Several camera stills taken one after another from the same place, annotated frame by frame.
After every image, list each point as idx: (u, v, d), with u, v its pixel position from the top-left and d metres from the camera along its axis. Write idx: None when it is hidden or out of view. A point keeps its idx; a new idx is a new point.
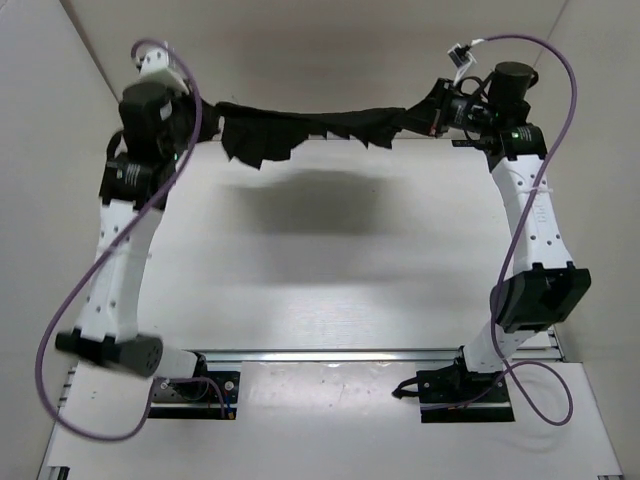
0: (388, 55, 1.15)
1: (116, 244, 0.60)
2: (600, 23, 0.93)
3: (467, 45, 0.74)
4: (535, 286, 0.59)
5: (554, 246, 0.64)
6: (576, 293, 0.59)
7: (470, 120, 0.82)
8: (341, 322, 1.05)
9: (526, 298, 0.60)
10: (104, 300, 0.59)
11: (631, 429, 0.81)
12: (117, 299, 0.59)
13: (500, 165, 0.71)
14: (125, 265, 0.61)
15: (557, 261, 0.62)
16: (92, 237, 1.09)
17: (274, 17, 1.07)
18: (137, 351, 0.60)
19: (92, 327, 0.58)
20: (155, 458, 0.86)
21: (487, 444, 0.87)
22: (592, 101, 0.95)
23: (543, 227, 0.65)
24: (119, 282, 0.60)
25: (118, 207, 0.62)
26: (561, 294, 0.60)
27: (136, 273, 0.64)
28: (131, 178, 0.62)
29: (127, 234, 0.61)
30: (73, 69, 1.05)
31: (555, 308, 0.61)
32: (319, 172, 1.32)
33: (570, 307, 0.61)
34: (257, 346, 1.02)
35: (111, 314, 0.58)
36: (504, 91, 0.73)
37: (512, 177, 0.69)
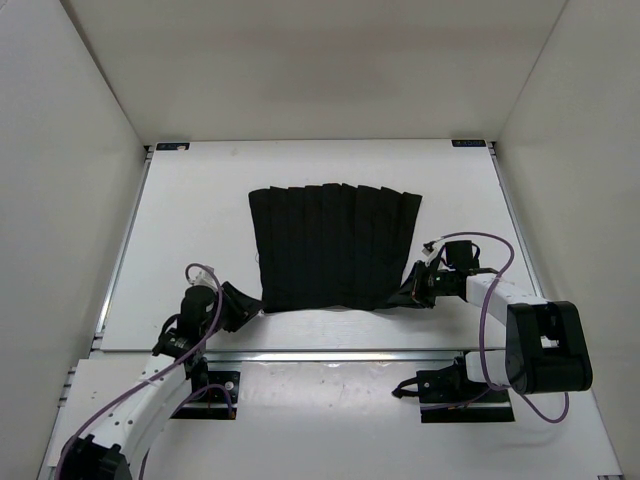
0: (386, 56, 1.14)
1: (152, 378, 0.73)
2: (600, 23, 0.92)
3: (430, 242, 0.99)
4: (531, 325, 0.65)
5: (528, 297, 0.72)
6: (571, 326, 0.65)
7: (446, 287, 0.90)
8: (342, 323, 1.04)
9: (525, 335, 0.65)
10: (125, 415, 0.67)
11: (630, 428, 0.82)
12: (135, 416, 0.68)
13: (468, 283, 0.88)
14: (156, 398, 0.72)
15: (539, 299, 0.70)
16: (93, 239, 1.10)
17: (270, 17, 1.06)
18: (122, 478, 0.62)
19: (102, 436, 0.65)
20: (155, 459, 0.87)
21: (490, 444, 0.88)
22: (595, 102, 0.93)
23: (513, 289, 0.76)
24: (143, 406, 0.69)
25: (164, 356, 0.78)
26: (562, 328, 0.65)
27: (158, 407, 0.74)
28: (178, 347, 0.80)
29: (162, 374, 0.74)
30: (73, 70, 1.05)
31: (568, 352, 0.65)
32: (317, 170, 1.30)
33: (582, 345, 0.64)
34: (256, 346, 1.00)
35: (124, 432, 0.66)
36: (457, 255, 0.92)
37: (480, 282, 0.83)
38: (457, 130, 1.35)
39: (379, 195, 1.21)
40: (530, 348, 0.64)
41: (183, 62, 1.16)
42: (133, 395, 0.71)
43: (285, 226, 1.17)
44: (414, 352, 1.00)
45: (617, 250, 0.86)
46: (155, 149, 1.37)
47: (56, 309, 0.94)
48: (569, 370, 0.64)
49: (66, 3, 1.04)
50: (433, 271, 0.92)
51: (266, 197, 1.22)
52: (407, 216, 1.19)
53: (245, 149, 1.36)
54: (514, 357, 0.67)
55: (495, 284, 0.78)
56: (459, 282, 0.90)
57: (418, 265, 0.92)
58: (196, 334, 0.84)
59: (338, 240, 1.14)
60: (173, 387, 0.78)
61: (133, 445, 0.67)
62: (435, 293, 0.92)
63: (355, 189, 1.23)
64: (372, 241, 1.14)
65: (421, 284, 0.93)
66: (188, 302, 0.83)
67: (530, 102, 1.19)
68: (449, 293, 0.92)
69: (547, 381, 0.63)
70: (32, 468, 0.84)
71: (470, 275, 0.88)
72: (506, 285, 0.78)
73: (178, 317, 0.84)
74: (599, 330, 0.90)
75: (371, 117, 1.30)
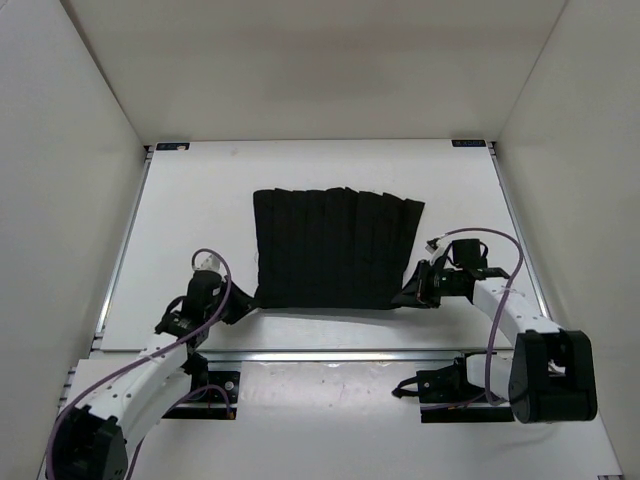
0: (386, 56, 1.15)
1: (153, 355, 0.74)
2: (600, 24, 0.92)
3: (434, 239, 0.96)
4: (541, 352, 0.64)
5: (541, 322, 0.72)
6: (581, 356, 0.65)
7: (453, 286, 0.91)
8: (342, 323, 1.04)
9: (534, 361, 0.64)
10: (124, 389, 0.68)
11: (631, 428, 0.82)
12: (133, 392, 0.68)
13: (475, 289, 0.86)
14: (156, 376, 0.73)
15: (550, 327, 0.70)
16: (93, 239, 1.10)
17: (270, 18, 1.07)
18: (118, 449, 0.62)
19: (100, 406, 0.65)
20: (155, 459, 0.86)
21: (489, 444, 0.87)
22: (595, 101, 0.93)
23: (524, 308, 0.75)
24: (142, 381, 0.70)
25: (166, 334, 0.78)
26: (572, 358, 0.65)
27: (157, 386, 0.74)
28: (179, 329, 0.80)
29: (163, 351, 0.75)
30: (74, 71, 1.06)
31: (575, 385, 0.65)
32: (316, 170, 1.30)
33: (590, 378, 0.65)
34: (257, 346, 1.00)
35: (122, 405, 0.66)
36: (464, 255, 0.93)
37: (490, 293, 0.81)
38: (457, 131, 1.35)
39: (381, 201, 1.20)
40: (538, 376, 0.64)
41: (183, 62, 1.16)
42: (133, 371, 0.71)
43: (286, 230, 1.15)
44: (415, 352, 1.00)
45: (617, 250, 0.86)
46: (155, 149, 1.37)
47: (56, 309, 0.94)
48: (575, 400, 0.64)
49: (66, 3, 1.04)
50: (438, 271, 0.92)
51: (270, 197, 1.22)
52: (409, 219, 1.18)
53: (245, 149, 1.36)
54: (518, 378, 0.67)
55: (508, 299, 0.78)
56: (466, 282, 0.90)
57: (422, 265, 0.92)
58: (200, 317, 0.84)
59: (339, 241, 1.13)
60: (174, 366, 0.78)
61: (129, 421, 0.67)
62: (440, 293, 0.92)
63: (356, 193, 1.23)
64: (374, 244, 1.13)
65: (426, 284, 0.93)
66: (195, 283, 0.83)
67: (530, 102, 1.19)
68: (454, 294, 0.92)
69: (549, 410, 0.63)
70: (32, 468, 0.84)
71: (479, 279, 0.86)
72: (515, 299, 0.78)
73: (184, 298, 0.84)
74: (599, 329, 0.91)
75: (371, 117, 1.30)
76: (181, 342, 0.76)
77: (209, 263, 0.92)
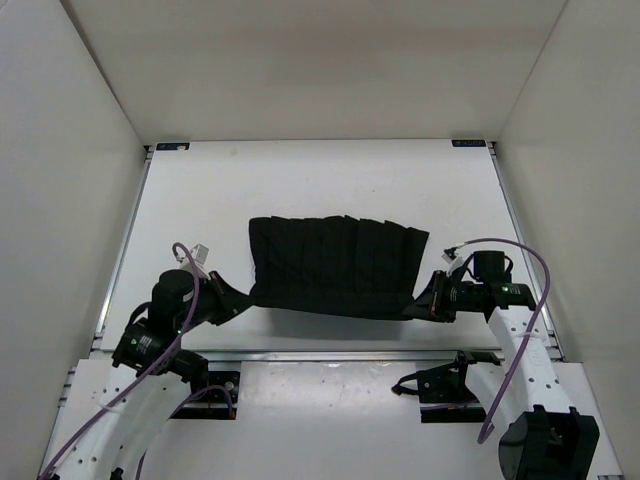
0: (386, 57, 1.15)
1: (110, 405, 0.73)
2: (600, 24, 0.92)
3: (452, 249, 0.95)
4: (547, 436, 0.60)
5: (553, 391, 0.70)
6: (587, 442, 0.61)
7: (471, 300, 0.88)
8: (341, 324, 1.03)
9: (533, 444, 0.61)
10: (89, 453, 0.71)
11: (631, 428, 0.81)
12: (98, 452, 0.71)
13: (493, 314, 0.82)
14: (123, 421, 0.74)
15: (563, 403, 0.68)
16: (92, 240, 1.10)
17: (271, 18, 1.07)
18: None
19: (69, 475, 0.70)
20: (156, 459, 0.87)
21: (489, 444, 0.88)
22: (595, 101, 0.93)
23: (540, 372, 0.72)
24: (103, 440, 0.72)
25: (123, 368, 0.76)
26: (575, 441, 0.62)
27: (129, 424, 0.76)
28: (140, 347, 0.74)
29: (122, 396, 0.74)
30: (74, 70, 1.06)
31: (569, 462, 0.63)
32: (316, 171, 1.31)
33: (586, 462, 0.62)
34: (255, 346, 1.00)
35: (88, 470, 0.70)
36: (486, 268, 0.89)
37: (509, 330, 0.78)
38: (457, 131, 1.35)
39: (382, 229, 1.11)
40: (532, 453, 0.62)
41: (183, 62, 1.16)
42: (95, 426, 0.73)
43: (284, 270, 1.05)
44: (415, 352, 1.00)
45: (617, 249, 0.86)
46: (155, 149, 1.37)
47: (55, 309, 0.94)
48: (562, 475, 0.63)
49: (66, 3, 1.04)
50: (456, 284, 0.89)
51: (267, 229, 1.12)
52: (416, 249, 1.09)
53: (245, 149, 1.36)
54: (513, 432, 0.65)
55: (526, 344, 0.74)
56: (488, 297, 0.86)
57: (437, 276, 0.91)
58: (168, 327, 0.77)
59: (341, 277, 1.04)
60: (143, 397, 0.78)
61: (107, 469, 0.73)
62: (456, 307, 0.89)
63: (356, 221, 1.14)
64: (377, 274, 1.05)
65: (442, 298, 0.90)
66: (159, 292, 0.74)
67: (529, 102, 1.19)
68: (474, 309, 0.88)
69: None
70: (32, 468, 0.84)
71: (498, 306, 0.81)
72: (535, 348, 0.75)
73: (149, 306, 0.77)
74: (599, 328, 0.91)
75: (371, 118, 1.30)
76: (139, 378, 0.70)
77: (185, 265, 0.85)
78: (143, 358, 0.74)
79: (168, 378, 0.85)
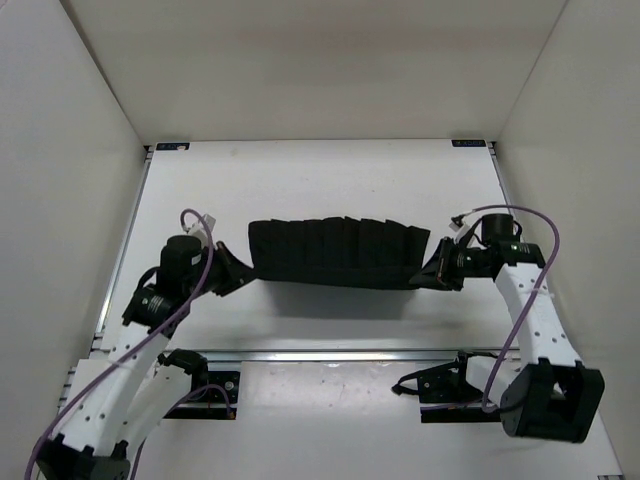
0: (386, 57, 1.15)
1: (122, 361, 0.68)
2: (600, 24, 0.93)
3: (460, 215, 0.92)
4: (550, 385, 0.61)
5: (560, 345, 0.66)
6: (591, 394, 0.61)
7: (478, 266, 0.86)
8: (341, 324, 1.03)
9: (534, 392, 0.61)
10: (96, 412, 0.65)
11: (631, 428, 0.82)
12: (107, 411, 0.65)
13: (500, 272, 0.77)
14: (133, 381, 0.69)
15: (568, 356, 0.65)
16: (93, 240, 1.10)
17: (271, 18, 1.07)
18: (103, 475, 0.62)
19: (73, 435, 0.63)
20: (156, 459, 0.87)
21: (489, 444, 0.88)
22: (595, 101, 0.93)
23: (547, 326, 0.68)
24: (115, 396, 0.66)
25: (135, 327, 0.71)
26: (579, 393, 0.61)
27: (137, 386, 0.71)
28: (152, 307, 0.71)
29: (135, 352, 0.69)
30: (74, 70, 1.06)
31: (571, 416, 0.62)
32: (316, 171, 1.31)
33: (589, 417, 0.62)
34: (255, 346, 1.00)
35: (96, 428, 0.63)
36: (494, 229, 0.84)
37: (516, 286, 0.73)
38: (457, 131, 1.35)
39: (383, 227, 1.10)
40: (535, 404, 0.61)
41: (183, 62, 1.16)
42: (103, 383, 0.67)
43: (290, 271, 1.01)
44: (415, 352, 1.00)
45: (617, 249, 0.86)
46: (155, 149, 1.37)
47: (55, 309, 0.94)
48: (564, 429, 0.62)
49: (66, 3, 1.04)
50: (462, 251, 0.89)
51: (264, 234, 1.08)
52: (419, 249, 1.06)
53: (245, 149, 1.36)
54: (514, 388, 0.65)
55: (534, 300, 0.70)
56: (493, 256, 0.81)
57: (443, 242, 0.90)
58: (178, 290, 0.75)
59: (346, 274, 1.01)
60: (152, 358, 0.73)
61: (113, 434, 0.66)
62: (463, 274, 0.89)
63: (356, 222, 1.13)
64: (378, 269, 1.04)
65: (449, 264, 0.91)
66: (168, 253, 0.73)
67: (529, 102, 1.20)
68: (482, 273, 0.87)
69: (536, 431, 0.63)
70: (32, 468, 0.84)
71: (507, 264, 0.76)
72: (543, 305, 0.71)
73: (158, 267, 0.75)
74: (599, 328, 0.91)
75: (371, 118, 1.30)
76: (153, 335, 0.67)
77: (194, 231, 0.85)
78: (154, 319, 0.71)
79: (173, 370, 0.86)
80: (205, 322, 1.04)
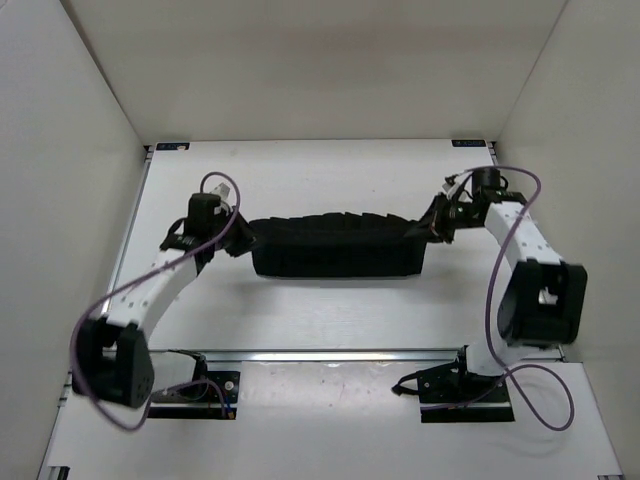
0: (386, 57, 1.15)
1: (164, 266, 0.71)
2: (600, 24, 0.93)
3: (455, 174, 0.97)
4: (539, 274, 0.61)
5: (546, 251, 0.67)
6: (576, 286, 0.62)
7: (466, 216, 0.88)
8: (340, 326, 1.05)
9: (525, 282, 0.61)
10: (140, 299, 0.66)
11: (631, 428, 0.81)
12: (150, 300, 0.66)
13: (489, 211, 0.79)
14: (168, 288, 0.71)
15: (553, 257, 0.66)
16: (93, 239, 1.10)
17: (271, 19, 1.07)
18: (142, 357, 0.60)
19: (116, 316, 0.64)
20: (155, 459, 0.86)
21: (488, 444, 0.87)
22: (595, 99, 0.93)
23: (532, 237, 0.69)
24: (158, 291, 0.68)
25: (171, 251, 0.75)
26: (565, 288, 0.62)
27: (168, 300, 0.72)
28: (187, 243, 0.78)
29: (174, 264, 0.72)
30: (74, 70, 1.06)
31: (560, 312, 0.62)
32: (315, 171, 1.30)
33: (576, 312, 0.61)
34: (256, 346, 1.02)
35: (139, 311, 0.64)
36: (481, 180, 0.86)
37: (502, 216, 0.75)
38: (457, 130, 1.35)
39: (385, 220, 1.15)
40: (526, 294, 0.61)
41: (183, 62, 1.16)
42: (145, 283, 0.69)
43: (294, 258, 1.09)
44: (415, 352, 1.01)
45: (617, 248, 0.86)
46: (155, 149, 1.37)
47: (55, 308, 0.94)
48: (555, 328, 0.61)
49: (66, 3, 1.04)
50: (454, 204, 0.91)
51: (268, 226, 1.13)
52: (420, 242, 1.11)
53: (245, 149, 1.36)
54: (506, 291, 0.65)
55: (520, 222, 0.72)
56: (481, 205, 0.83)
57: (438, 199, 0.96)
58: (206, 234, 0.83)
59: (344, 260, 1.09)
60: (183, 280, 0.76)
61: (148, 327, 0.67)
62: (454, 226, 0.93)
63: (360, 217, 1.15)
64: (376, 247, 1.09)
65: (442, 217, 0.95)
66: (196, 200, 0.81)
67: (529, 102, 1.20)
68: (471, 225, 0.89)
69: (532, 332, 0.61)
70: (31, 468, 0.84)
71: (493, 201, 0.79)
72: (529, 227, 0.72)
73: (186, 221, 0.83)
74: (599, 328, 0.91)
75: (372, 117, 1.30)
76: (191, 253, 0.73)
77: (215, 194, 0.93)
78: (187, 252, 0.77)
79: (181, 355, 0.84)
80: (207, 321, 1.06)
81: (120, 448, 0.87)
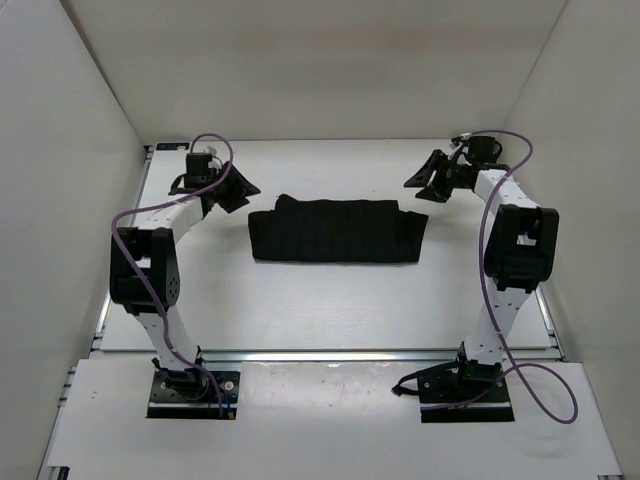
0: (386, 56, 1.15)
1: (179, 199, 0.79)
2: (600, 24, 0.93)
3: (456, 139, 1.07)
4: (517, 214, 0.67)
5: (526, 199, 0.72)
6: (550, 222, 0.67)
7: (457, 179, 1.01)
8: (340, 326, 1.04)
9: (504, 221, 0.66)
10: (164, 216, 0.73)
11: (631, 428, 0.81)
12: (172, 215, 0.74)
13: (478, 182, 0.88)
14: (182, 215, 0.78)
15: (530, 203, 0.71)
16: (93, 239, 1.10)
17: (271, 18, 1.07)
18: (171, 261, 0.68)
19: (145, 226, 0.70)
20: (155, 459, 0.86)
21: (488, 444, 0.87)
22: (595, 98, 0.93)
23: (513, 189, 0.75)
24: (178, 212, 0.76)
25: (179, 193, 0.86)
26: (541, 228, 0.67)
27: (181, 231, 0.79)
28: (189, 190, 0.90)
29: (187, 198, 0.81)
30: (74, 70, 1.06)
31: (537, 248, 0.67)
32: (315, 171, 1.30)
33: (552, 246, 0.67)
34: (256, 346, 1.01)
35: (165, 223, 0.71)
36: (476, 149, 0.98)
37: (489, 179, 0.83)
38: (457, 130, 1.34)
39: (382, 211, 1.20)
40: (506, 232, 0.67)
41: (183, 62, 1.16)
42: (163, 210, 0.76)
43: (295, 245, 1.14)
44: (415, 352, 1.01)
45: (617, 248, 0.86)
46: (155, 149, 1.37)
47: (55, 308, 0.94)
48: (533, 261, 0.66)
49: (66, 3, 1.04)
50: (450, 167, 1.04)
51: (266, 218, 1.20)
52: (411, 227, 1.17)
53: (245, 149, 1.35)
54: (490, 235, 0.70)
55: (504, 180, 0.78)
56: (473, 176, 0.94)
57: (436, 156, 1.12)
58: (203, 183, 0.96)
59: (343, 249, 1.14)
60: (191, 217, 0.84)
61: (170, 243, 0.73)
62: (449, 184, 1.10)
63: (360, 206, 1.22)
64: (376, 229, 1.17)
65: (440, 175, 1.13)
66: (191, 156, 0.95)
67: (529, 102, 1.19)
68: (463, 186, 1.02)
69: (512, 268, 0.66)
70: (30, 468, 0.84)
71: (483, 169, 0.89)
72: (509, 183, 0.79)
73: (185, 176, 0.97)
74: (598, 328, 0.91)
75: (372, 117, 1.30)
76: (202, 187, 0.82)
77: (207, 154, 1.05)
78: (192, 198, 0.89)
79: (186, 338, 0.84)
80: (207, 317, 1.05)
81: (120, 448, 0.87)
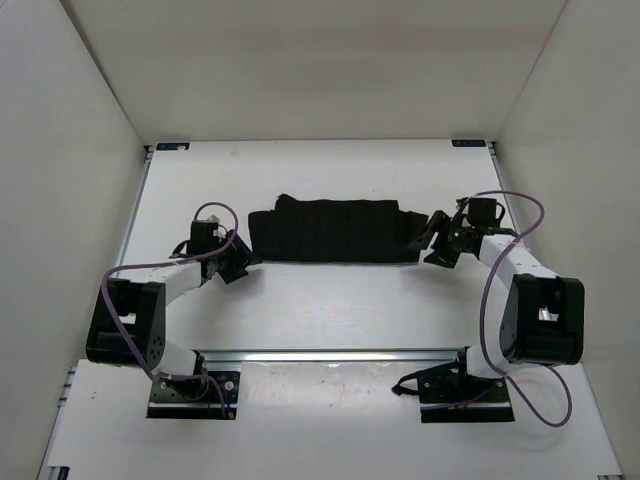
0: (386, 56, 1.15)
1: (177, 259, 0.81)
2: (600, 25, 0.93)
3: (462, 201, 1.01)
4: (536, 290, 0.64)
5: (540, 269, 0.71)
6: (574, 300, 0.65)
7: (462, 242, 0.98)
8: (341, 326, 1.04)
9: (524, 296, 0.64)
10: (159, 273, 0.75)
11: (630, 427, 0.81)
12: (168, 275, 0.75)
13: (485, 244, 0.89)
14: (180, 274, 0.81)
15: (548, 273, 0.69)
16: (92, 239, 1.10)
17: (271, 18, 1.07)
18: (158, 320, 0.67)
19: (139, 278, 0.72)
20: (154, 460, 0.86)
21: (488, 444, 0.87)
22: (595, 100, 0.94)
23: (525, 258, 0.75)
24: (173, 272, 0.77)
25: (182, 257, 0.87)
26: (564, 302, 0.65)
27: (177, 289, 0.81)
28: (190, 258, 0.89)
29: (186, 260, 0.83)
30: (74, 69, 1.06)
31: (561, 326, 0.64)
32: (315, 171, 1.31)
33: (578, 323, 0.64)
34: (256, 346, 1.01)
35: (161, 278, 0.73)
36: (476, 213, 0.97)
37: (496, 244, 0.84)
38: (457, 130, 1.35)
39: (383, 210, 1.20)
40: (526, 308, 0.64)
41: (183, 62, 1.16)
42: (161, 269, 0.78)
43: (295, 246, 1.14)
44: (415, 352, 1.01)
45: (617, 248, 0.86)
46: (155, 149, 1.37)
47: (55, 308, 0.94)
48: (556, 339, 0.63)
49: (66, 3, 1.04)
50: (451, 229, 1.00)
51: (267, 218, 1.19)
52: (411, 228, 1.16)
53: (245, 149, 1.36)
54: (509, 310, 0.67)
55: (513, 248, 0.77)
56: (475, 242, 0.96)
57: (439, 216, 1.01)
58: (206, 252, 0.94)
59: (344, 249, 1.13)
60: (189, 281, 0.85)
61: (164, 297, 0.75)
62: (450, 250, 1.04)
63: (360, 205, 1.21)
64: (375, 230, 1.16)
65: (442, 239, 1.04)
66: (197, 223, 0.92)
67: (529, 102, 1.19)
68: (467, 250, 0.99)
69: (536, 347, 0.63)
70: (30, 468, 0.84)
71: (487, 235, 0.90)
72: (519, 251, 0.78)
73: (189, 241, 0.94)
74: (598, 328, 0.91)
75: (371, 118, 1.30)
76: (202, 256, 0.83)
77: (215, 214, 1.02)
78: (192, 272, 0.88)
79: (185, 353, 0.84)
80: (207, 318, 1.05)
81: (120, 448, 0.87)
